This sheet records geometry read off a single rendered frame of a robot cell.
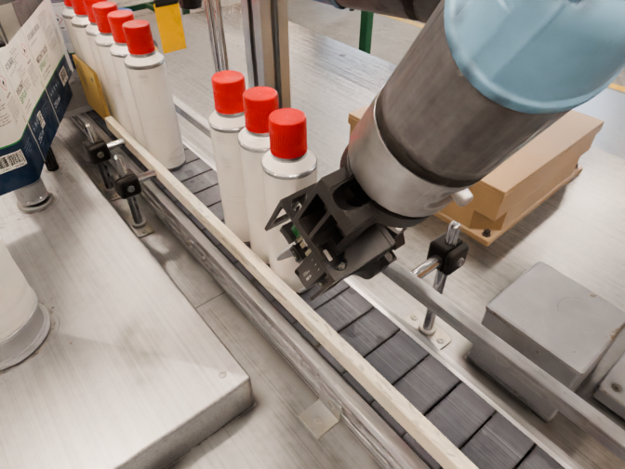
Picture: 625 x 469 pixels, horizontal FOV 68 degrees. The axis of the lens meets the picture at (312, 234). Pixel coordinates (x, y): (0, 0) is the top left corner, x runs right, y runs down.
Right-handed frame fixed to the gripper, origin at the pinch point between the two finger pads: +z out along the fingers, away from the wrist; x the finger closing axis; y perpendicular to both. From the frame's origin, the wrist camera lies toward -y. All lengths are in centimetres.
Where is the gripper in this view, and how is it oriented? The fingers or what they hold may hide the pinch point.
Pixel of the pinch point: (320, 261)
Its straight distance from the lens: 47.9
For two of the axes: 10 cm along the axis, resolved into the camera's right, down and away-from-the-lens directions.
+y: -7.7, 4.2, -4.7
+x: 5.5, 8.2, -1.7
